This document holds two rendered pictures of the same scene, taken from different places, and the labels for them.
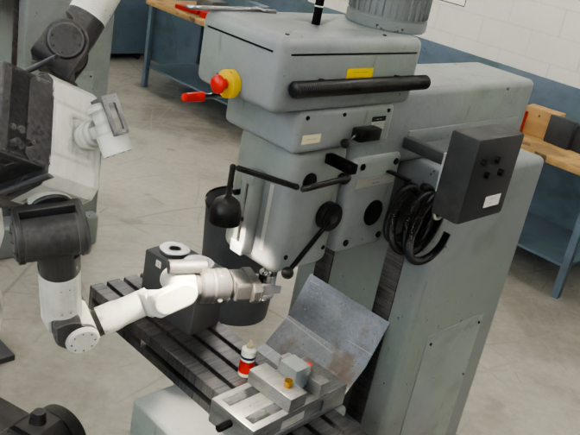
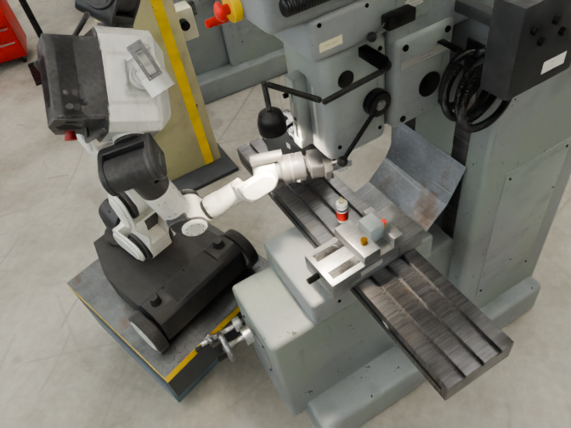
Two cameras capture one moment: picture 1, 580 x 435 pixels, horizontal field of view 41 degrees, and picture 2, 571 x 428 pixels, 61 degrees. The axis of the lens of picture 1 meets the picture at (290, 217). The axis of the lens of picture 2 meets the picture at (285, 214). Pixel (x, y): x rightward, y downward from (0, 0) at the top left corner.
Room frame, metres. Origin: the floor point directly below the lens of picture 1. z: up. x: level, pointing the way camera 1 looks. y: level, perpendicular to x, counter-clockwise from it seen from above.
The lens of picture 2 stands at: (0.71, -0.29, 2.18)
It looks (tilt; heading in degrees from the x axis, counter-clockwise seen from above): 46 degrees down; 27
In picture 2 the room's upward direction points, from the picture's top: 12 degrees counter-clockwise
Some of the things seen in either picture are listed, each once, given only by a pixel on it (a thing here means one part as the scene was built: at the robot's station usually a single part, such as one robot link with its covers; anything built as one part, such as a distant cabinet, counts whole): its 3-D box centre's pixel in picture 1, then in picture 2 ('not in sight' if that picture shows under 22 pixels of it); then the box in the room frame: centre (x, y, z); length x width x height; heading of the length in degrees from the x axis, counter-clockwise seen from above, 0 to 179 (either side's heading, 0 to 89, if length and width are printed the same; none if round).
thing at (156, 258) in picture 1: (182, 285); (295, 145); (2.05, 0.27, 1.03); 0.22 x 0.12 x 0.20; 56
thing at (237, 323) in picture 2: not in sight; (219, 334); (1.48, 0.48, 0.51); 0.22 x 0.06 x 0.06; 138
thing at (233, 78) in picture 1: (229, 83); (232, 7); (1.61, 0.18, 1.76); 0.06 x 0.02 x 0.06; 48
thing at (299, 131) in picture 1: (311, 112); (343, 1); (1.82, 0.00, 1.68); 0.34 x 0.24 x 0.10; 138
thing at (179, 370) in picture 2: not in sight; (182, 298); (1.76, 0.90, 0.20); 0.78 x 0.68 x 0.40; 67
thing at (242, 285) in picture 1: (232, 286); (309, 165); (1.74, 0.11, 1.22); 0.13 x 0.12 x 0.10; 27
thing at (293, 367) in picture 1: (293, 372); (370, 228); (1.69, -0.08, 1.04); 0.06 x 0.05 x 0.06; 51
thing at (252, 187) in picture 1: (248, 211); (299, 110); (1.70, 0.10, 1.45); 0.04 x 0.04 x 0.21; 48
